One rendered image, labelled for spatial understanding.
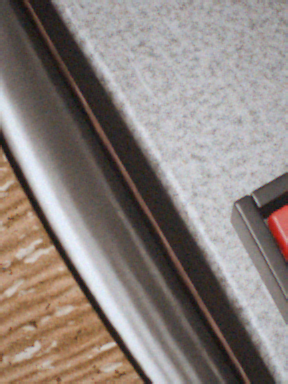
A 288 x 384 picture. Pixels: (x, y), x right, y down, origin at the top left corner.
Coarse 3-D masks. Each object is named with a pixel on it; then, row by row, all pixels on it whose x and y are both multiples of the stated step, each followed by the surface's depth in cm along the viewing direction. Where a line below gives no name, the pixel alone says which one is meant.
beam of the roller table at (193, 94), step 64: (64, 0) 37; (128, 0) 37; (192, 0) 37; (256, 0) 38; (64, 64) 41; (128, 64) 36; (192, 64) 36; (256, 64) 36; (128, 128) 36; (192, 128) 36; (256, 128) 36; (192, 192) 35; (192, 256) 36; (256, 320) 33
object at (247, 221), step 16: (256, 192) 33; (272, 192) 33; (240, 208) 33; (256, 208) 33; (272, 208) 34; (240, 224) 33; (256, 224) 33; (240, 240) 34; (256, 240) 33; (272, 240) 33; (256, 256) 33; (272, 256) 32; (272, 272) 32; (272, 288) 33
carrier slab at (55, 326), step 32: (0, 160) 33; (0, 192) 33; (0, 224) 32; (32, 224) 32; (0, 256) 32; (32, 256) 32; (0, 288) 32; (32, 288) 32; (64, 288) 32; (0, 320) 31; (32, 320) 31; (64, 320) 31; (96, 320) 31; (0, 352) 31; (32, 352) 31; (64, 352) 31; (96, 352) 31
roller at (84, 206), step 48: (0, 0) 37; (0, 48) 36; (0, 96) 36; (48, 96) 36; (48, 144) 35; (96, 144) 36; (48, 192) 34; (96, 192) 35; (96, 240) 34; (144, 240) 35; (96, 288) 33; (144, 288) 34; (144, 336) 33; (192, 336) 33
